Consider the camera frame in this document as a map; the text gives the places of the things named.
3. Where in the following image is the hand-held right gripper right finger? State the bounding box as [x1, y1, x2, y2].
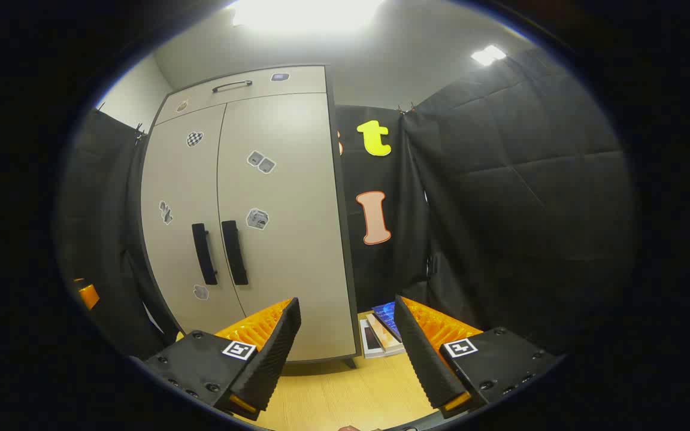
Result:
[394, 295, 561, 420]

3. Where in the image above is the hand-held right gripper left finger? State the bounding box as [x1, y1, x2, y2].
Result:
[141, 298, 302, 421]

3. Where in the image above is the grey shoe cabinet door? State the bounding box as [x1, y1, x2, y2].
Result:
[216, 91, 358, 363]
[140, 103, 249, 336]

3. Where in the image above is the grey double-door shoe cabinet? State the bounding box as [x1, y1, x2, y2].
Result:
[126, 63, 362, 369]

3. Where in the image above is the grey cabinet drawer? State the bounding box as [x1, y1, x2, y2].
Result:
[153, 65, 328, 126]

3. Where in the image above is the blue book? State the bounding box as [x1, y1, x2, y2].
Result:
[372, 301, 405, 343]

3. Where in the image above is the white book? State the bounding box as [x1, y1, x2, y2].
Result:
[359, 319, 405, 360]

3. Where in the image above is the black backdrop cloth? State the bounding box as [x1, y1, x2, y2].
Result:
[57, 47, 636, 360]

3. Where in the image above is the ceiling light panel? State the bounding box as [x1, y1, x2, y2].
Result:
[231, 0, 385, 34]
[471, 45, 507, 66]

